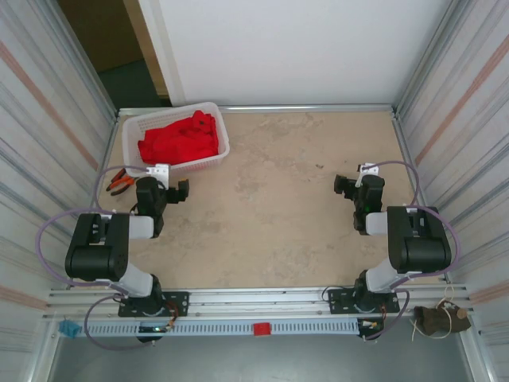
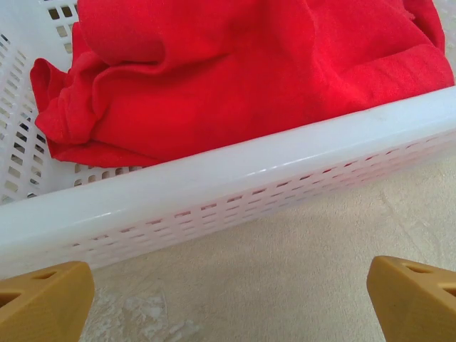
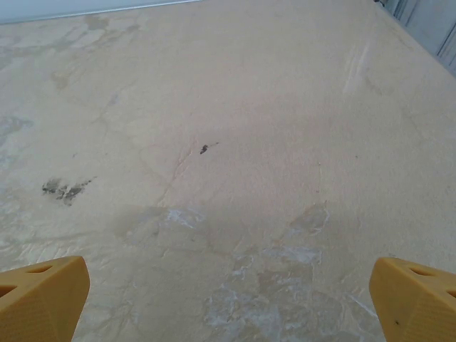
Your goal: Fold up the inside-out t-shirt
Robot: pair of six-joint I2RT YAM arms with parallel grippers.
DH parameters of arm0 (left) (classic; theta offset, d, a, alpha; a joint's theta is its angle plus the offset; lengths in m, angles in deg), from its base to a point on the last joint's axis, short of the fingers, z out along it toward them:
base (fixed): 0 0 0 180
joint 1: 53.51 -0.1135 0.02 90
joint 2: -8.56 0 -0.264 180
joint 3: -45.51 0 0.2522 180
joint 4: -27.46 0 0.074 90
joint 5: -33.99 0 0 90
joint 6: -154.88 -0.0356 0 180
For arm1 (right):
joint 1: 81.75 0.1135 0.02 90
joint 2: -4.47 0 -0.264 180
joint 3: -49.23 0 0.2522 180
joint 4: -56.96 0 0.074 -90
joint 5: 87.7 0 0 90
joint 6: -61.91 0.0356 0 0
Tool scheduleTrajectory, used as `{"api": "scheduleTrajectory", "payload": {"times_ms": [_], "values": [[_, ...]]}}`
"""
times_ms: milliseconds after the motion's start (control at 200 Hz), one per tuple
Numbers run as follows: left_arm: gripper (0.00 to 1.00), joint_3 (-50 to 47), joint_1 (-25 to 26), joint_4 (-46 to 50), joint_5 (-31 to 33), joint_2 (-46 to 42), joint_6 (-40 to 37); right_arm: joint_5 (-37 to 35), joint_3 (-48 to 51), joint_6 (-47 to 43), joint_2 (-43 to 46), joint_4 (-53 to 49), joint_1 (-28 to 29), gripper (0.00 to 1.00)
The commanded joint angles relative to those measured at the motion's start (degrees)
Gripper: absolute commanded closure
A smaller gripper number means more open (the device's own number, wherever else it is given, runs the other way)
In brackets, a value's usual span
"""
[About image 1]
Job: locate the red t-shirt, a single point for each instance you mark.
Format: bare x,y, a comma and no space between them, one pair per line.
175,143

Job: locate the white plastic mesh basket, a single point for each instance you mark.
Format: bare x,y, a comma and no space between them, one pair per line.
129,139

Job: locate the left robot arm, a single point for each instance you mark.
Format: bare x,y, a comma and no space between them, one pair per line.
95,258

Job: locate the small circuit board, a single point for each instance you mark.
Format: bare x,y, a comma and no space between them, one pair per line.
155,328
370,325

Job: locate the brown cloth pouch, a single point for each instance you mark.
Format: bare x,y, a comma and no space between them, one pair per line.
437,322

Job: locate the cork disc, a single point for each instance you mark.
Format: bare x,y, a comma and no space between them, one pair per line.
461,313

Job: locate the blue clip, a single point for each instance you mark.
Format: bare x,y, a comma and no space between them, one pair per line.
68,329

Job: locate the red block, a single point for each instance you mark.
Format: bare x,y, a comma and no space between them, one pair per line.
262,329

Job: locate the brown board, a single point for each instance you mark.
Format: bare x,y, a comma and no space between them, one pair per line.
103,32

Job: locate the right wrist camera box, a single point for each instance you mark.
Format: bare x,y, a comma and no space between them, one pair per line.
367,169

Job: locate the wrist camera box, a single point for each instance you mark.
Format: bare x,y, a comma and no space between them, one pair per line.
367,169
160,172

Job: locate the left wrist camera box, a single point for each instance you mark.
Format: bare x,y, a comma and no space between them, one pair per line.
160,172

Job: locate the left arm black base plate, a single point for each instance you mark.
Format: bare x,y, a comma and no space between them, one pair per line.
179,302

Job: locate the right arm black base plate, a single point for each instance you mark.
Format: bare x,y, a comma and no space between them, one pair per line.
338,300

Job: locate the white door frame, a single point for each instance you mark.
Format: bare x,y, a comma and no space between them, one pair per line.
159,59

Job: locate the aluminium mounting rail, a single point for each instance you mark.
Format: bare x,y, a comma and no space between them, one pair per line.
258,298

